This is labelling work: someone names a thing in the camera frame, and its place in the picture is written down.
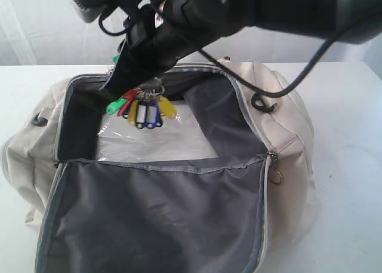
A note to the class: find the colourful key tag bunch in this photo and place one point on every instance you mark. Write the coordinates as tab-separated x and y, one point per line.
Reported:
144	108

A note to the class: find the clear plastic packaging bag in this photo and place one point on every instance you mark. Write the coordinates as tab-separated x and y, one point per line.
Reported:
178	139

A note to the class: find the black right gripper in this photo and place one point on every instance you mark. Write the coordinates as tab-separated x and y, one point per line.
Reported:
165	31

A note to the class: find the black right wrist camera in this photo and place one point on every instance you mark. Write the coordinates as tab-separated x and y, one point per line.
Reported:
90	10

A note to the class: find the cream fabric duffel bag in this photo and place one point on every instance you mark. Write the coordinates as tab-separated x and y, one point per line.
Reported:
200	215

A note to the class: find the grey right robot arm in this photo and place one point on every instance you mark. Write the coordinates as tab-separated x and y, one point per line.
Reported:
352	21

